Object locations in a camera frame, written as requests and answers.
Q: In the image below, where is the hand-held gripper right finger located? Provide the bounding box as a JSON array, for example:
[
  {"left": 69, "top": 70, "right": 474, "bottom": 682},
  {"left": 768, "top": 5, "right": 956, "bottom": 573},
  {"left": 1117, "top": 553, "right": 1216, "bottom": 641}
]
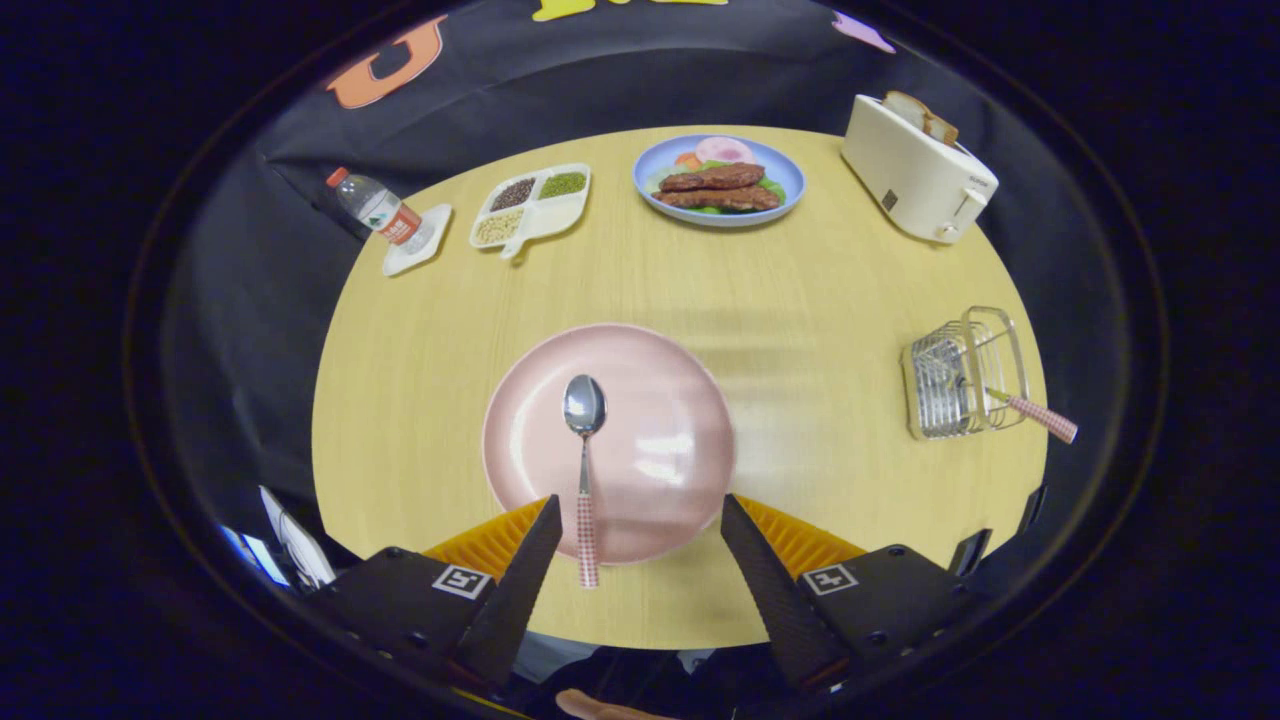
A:
[{"left": 720, "top": 493, "right": 986, "bottom": 696}]

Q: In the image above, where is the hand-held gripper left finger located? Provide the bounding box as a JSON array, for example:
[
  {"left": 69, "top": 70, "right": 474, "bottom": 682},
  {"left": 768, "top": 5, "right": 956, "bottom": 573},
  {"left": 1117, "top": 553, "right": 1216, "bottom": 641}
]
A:
[{"left": 305, "top": 494, "right": 564, "bottom": 696}]

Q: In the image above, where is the spoon with red checked handle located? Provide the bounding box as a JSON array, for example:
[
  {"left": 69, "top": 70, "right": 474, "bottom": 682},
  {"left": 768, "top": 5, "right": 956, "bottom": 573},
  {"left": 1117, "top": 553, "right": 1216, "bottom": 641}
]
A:
[{"left": 562, "top": 374, "right": 608, "bottom": 589}]

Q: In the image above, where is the fork with red checked handle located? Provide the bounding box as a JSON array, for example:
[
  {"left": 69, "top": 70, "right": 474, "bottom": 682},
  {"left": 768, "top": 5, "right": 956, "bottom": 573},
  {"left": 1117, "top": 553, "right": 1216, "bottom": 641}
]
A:
[{"left": 950, "top": 370, "right": 1079, "bottom": 445}]

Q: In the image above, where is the pink plate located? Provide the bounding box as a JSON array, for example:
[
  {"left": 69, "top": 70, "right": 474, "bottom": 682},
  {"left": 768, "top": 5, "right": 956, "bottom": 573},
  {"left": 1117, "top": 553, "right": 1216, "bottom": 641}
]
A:
[{"left": 483, "top": 323, "right": 738, "bottom": 566}]

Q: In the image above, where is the white paper sheet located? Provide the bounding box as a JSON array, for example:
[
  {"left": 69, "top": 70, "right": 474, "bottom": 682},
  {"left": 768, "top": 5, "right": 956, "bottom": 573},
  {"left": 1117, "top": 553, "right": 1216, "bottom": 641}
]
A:
[{"left": 258, "top": 485, "right": 336, "bottom": 591}]

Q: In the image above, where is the small white dish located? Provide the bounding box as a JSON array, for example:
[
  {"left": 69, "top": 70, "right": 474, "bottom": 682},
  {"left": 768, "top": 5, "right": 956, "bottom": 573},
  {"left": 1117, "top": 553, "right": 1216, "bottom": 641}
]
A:
[{"left": 382, "top": 203, "right": 454, "bottom": 278}]

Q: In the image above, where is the white divided tray of beans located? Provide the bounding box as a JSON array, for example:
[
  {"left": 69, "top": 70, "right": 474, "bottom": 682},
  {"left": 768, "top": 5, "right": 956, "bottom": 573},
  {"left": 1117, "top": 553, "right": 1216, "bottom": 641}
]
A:
[{"left": 469, "top": 163, "right": 593, "bottom": 261}]

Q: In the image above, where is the brown meat strip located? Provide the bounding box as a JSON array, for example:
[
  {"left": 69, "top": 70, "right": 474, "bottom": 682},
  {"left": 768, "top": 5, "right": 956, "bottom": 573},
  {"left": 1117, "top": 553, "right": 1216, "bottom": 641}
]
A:
[
  {"left": 658, "top": 163, "right": 766, "bottom": 193},
  {"left": 655, "top": 185, "right": 781, "bottom": 212}
]

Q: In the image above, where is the clear water bottle red label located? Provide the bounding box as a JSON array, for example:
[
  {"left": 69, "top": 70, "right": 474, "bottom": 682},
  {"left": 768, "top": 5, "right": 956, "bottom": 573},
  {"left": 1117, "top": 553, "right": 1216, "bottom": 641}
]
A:
[{"left": 326, "top": 167, "right": 424, "bottom": 247}]

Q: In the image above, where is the cream toaster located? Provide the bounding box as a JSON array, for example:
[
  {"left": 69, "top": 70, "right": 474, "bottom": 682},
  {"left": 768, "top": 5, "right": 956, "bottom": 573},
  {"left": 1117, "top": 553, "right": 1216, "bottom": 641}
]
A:
[{"left": 841, "top": 92, "right": 1000, "bottom": 245}]

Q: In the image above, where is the pink ham slice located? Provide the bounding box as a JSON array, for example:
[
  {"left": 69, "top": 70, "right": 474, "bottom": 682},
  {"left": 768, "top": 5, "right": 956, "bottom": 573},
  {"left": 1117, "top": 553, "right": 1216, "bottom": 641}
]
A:
[{"left": 694, "top": 136, "right": 757, "bottom": 166}]

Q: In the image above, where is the blue plate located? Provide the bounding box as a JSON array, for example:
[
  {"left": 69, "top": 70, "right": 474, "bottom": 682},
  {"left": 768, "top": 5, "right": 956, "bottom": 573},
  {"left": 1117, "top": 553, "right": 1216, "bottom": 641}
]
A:
[{"left": 632, "top": 134, "right": 807, "bottom": 228}]

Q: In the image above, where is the metal wire basket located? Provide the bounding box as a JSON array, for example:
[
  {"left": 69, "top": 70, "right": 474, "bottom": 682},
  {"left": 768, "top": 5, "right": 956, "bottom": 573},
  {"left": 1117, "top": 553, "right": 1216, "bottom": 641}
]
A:
[{"left": 901, "top": 306, "right": 1031, "bottom": 441}]

